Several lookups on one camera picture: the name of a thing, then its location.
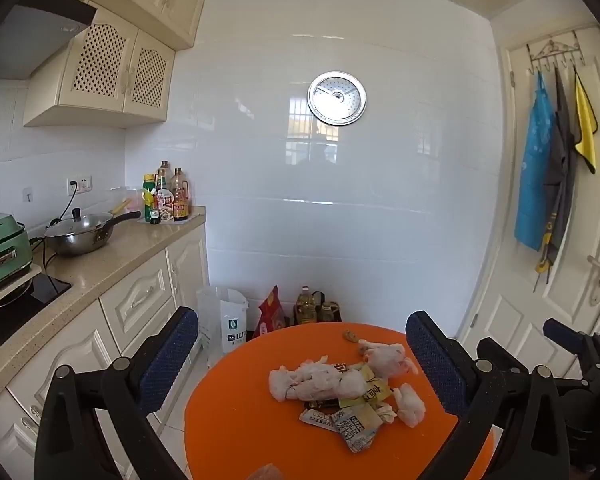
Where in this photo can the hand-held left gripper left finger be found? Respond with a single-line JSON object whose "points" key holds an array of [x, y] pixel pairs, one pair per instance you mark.
{"points": [[172, 355]]}

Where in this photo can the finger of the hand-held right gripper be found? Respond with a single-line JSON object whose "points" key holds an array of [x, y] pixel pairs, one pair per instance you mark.
{"points": [[560, 331], [500, 352]]}

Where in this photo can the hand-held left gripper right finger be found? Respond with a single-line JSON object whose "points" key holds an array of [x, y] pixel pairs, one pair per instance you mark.
{"points": [[432, 360]]}

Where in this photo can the white plastic bag red print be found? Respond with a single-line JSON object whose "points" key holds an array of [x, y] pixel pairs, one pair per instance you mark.
{"points": [[387, 357]]}

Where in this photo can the small white foam net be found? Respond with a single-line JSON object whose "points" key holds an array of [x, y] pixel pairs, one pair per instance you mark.
{"points": [[410, 405]]}

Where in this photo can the brown white printed packet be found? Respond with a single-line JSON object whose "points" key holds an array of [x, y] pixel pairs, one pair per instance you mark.
{"points": [[341, 367]]}

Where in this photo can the dark wrapper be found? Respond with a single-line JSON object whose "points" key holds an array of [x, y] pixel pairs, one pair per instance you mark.
{"points": [[322, 403]]}

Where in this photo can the large white foam net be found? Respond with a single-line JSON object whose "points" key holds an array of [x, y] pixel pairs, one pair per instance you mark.
{"points": [[310, 382]]}

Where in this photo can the white wrapper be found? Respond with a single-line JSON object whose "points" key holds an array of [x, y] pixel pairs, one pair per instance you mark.
{"points": [[317, 417]]}

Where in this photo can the white plastic sack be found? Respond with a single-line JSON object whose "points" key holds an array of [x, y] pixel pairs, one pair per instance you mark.
{"points": [[232, 325]]}

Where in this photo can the cream panel door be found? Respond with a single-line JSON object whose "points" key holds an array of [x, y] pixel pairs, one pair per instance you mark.
{"points": [[500, 280]]}

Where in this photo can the cream kitchen counter cabinet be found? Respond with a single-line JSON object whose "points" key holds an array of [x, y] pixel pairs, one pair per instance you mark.
{"points": [[140, 290]]}

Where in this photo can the brown food lump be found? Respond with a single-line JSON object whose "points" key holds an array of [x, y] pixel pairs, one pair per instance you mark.
{"points": [[350, 335]]}

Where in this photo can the red packaging bag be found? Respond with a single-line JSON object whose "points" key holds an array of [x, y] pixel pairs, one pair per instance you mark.
{"points": [[272, 315]]}

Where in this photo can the small dark bottle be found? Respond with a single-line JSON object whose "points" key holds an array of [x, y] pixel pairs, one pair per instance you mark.
{"points": [[155, 217]]}

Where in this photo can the metal wok with lid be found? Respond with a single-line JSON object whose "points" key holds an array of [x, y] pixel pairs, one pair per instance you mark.
{"points": [[77, 242]]}

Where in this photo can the black cooktop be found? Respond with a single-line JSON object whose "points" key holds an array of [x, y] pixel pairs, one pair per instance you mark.
{"points": [[40, 290]]}

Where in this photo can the blue apron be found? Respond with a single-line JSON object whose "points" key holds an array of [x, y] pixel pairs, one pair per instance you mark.
{"points": [[535, 185]]}

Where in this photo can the group of condiment bottles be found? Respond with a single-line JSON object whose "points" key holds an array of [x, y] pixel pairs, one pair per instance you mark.
{"points": [[165, 202]]}

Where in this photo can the clear plastic container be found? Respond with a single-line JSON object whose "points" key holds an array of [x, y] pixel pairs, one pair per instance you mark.
{"points": [[135, 200]]}

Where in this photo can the yellow green bottle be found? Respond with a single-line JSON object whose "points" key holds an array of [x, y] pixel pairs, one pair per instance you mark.
{"points": [[147, 195]]}

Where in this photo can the grey apron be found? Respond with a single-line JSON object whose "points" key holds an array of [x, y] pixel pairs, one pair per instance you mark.
{"points": [[562, 160]]}

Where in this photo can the green kitchen appliance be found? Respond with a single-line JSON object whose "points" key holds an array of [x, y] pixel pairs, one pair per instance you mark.
{"points": [[0, 255]]}

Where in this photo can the yellow cloth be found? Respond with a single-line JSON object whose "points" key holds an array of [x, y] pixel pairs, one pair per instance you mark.
{"points": [[585, 125]]}

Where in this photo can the round metal steamer plate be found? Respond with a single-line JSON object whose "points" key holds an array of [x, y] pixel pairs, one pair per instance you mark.
{"points": [[337, 105]]}

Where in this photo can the metal door hook rack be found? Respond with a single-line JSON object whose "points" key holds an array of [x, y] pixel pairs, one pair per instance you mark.
{"points": [[555, 50]]}

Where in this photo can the cream lattice door cabinet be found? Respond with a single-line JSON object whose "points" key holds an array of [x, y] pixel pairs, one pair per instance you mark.
{"points": [[100, 67]]}

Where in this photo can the black range hood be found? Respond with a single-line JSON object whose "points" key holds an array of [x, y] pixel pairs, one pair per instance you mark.
{"points": [[25, 35]]}

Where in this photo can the white wall socket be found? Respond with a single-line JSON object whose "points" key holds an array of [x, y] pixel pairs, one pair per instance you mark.
{"points": [[82, 184]]}

